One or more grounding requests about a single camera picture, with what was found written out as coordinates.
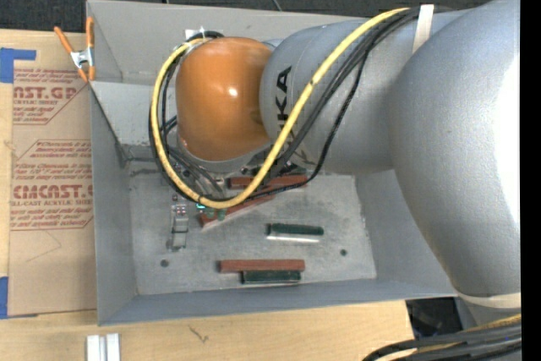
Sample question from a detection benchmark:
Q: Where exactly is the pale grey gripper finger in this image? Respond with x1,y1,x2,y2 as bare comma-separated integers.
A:
170,203,190,233
166,230,189,252

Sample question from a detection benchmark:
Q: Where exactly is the red-brown flat block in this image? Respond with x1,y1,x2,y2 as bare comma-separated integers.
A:
216,259,307,274
227,174,309,190
198,192,278,230

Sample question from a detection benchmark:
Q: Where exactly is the grey metal bin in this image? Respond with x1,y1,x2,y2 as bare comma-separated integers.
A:
85,0,466,327

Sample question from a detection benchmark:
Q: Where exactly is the dark green flat block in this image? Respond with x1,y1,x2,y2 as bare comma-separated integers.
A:
265,222,325,237
240,270,303,286

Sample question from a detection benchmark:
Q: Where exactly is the brown cardboard board red print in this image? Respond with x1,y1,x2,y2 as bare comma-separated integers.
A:
0,28,99,319

